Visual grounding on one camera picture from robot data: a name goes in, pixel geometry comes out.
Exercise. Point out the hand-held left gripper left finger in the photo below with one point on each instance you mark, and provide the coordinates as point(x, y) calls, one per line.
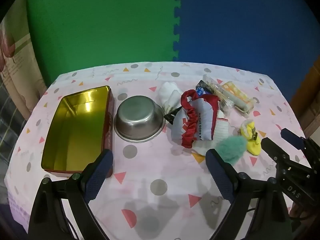
point(98, 177)

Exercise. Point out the white fluffy sock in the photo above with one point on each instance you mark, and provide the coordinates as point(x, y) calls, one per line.
point(167, 95)

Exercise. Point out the green foam mat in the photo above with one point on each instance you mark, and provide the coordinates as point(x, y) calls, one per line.
point(100, 25)

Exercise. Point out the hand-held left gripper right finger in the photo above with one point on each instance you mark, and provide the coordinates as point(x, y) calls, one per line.
point(220, 177)

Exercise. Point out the stainless steel bowl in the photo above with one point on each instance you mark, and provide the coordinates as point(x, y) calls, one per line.
point(138, 118)

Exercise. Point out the clear bag of wooden sticks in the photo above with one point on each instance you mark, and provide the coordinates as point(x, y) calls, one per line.
point(217, 92)

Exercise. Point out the orange patterned packet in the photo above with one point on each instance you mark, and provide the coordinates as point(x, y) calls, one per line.
point(240, 92)

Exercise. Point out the red scrunchie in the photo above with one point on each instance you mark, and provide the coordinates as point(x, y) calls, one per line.
point(191, 120)

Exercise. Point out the green fluffy pompom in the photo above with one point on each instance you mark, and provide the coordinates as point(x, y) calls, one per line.
point(230, 150)

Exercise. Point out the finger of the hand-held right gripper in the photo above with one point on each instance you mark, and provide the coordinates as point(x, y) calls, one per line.
point(272, 147)
point(291, 137)

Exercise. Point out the cardboard box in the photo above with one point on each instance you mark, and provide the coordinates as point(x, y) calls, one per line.
point(310, 100)

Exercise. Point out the gold tin box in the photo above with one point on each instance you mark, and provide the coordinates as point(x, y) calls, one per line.
point(75, 130)

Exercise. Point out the yellow small pet shoe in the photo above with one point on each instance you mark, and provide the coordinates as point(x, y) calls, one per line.
point(251, 140)

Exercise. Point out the blue foam mat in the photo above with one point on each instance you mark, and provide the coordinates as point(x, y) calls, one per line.
point(245, 25)

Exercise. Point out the blue and black snack packet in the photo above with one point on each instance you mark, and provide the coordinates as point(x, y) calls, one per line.
point(172, 116)

